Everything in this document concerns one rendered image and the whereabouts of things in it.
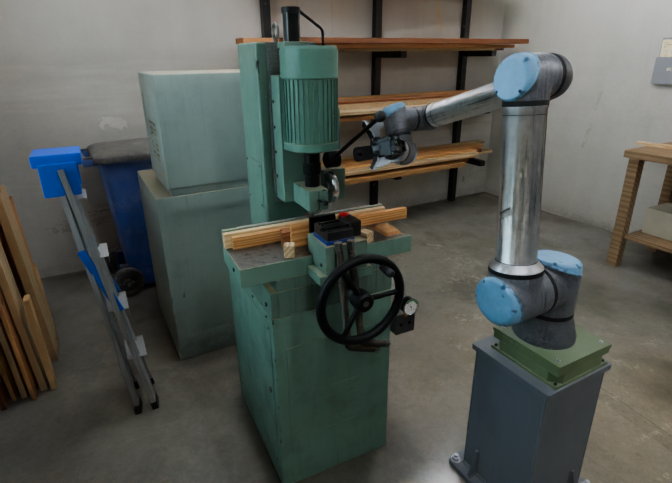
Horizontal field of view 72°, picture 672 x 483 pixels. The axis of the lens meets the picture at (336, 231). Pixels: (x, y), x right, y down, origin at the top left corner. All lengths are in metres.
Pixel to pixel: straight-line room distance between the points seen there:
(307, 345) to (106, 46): 2.62
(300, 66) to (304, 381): 1.01
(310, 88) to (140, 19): 2.36
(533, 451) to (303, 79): 1.34
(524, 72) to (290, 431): 1.34
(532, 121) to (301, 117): 0.64
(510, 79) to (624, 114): 3.26
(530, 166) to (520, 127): 0.10
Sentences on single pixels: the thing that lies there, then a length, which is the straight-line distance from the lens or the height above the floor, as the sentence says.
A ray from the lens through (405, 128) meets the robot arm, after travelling 1.71.
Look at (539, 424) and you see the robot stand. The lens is 1.64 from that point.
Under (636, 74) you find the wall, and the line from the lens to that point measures 4.48.
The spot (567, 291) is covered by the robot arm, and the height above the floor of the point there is 0.82.
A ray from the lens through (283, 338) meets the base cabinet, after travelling 1.53.
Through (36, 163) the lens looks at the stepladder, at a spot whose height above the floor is 1.14.
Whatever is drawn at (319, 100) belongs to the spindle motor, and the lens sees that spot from 1.41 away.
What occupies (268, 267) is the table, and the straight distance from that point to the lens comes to 1.39.
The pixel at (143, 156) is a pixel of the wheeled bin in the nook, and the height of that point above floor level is 0.92.
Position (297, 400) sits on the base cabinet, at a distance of 1.69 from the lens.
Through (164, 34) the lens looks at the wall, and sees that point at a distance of 3.66.
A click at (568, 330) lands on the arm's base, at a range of 1.61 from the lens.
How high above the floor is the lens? 1.48
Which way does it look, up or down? 21 degrees down
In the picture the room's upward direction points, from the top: 1 degrees counter-clockwise
